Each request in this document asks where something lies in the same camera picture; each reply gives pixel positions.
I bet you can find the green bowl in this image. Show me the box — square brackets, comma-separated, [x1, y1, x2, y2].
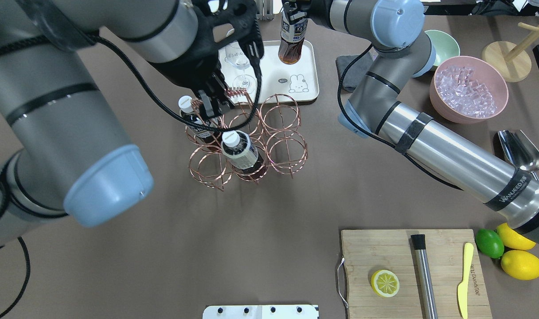
[425, 30, 461, 71]

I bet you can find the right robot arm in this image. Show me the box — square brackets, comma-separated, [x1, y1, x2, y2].
[308, 0, 539, 244]

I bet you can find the grey folded cloth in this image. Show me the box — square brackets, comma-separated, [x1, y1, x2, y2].
[335, 53, 374, 93]

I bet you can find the clear wine glass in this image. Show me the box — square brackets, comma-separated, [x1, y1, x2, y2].
[225, 42, 257, 94]

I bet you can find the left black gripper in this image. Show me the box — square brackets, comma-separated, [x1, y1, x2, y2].
[150, 0, 264, 119]

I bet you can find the pink bowl of ice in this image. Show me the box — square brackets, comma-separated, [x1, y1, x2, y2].
[430, 56, 509, 124]

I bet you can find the tea bottle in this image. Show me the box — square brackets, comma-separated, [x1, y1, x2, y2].
[178, 95, 222, 151]
[278, 0, 308, 65]
[222, 130, 267, 180]

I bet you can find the steel cylinder muddler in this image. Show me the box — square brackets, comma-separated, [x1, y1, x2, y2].
[410, 234, 438, 319]

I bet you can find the cream rabbit tray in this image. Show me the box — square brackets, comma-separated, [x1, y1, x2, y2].
[219, 40, 320, 104]

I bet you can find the yellow lemon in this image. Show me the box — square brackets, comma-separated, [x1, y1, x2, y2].
[500, 250, 539, 280]
[495, 223, 536, 251]

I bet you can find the half lemon slice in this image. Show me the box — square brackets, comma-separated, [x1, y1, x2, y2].
[371, 270, 400, 298]

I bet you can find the wooden cutting board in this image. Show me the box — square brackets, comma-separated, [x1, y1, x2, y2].
[340, 230, 474, 319]

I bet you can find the yellow plastic knife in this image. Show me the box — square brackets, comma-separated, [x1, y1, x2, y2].
[457, 242, 474, 319]

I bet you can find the copper wire bottle basket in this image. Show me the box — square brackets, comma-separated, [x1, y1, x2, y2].
[179, 88, 308, 190]

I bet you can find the green lime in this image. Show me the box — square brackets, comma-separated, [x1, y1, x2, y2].
[475, 229, 505, 259]

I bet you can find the wooden cup tree stand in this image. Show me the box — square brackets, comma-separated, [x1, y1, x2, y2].
[481, 22, 539, 82]

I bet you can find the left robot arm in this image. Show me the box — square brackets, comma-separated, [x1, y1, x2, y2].
[0, 0, 263, 249]

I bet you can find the stainless steel ice scoop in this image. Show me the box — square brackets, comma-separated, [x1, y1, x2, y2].
[498, 129, 539, 180]

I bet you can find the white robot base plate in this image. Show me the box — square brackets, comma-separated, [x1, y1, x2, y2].
[202, 303, 320, 319]

